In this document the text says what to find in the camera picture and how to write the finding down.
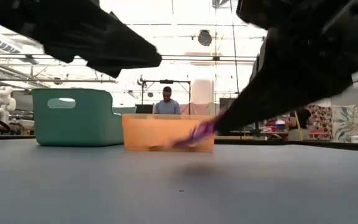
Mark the small black monitor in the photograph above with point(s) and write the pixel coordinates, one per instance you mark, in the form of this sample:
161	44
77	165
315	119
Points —
144	109

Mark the green plastic bin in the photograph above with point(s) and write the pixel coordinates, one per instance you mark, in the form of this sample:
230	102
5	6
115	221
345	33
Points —
82	124

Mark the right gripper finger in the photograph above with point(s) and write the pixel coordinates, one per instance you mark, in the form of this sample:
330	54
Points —
306	90
259	77

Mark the white robot figure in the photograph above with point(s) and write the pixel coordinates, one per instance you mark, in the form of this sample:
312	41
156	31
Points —
2	102

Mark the brown patterned fabric panel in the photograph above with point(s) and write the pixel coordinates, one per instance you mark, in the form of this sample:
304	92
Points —
322	119

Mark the large black monitor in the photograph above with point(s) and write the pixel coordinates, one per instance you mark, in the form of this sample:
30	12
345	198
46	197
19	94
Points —
227	103

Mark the black gantry stand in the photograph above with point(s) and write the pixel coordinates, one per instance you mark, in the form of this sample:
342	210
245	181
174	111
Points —
166	81

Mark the person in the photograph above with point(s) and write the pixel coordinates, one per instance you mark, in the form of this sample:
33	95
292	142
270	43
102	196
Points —
300	124
167	104

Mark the floral fabric panel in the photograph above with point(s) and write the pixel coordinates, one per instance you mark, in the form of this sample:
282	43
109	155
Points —
350	121

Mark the orange plastic bin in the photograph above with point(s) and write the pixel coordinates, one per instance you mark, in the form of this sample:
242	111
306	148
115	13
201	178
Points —
154	132

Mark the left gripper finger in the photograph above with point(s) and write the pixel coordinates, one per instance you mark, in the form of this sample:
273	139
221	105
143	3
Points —
82	59
126	46

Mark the purple Skittles candy packet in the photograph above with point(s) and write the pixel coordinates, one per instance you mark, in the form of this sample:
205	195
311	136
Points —
199	132

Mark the colourful storage boxes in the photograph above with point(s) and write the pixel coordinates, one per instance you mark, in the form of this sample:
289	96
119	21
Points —
277	126

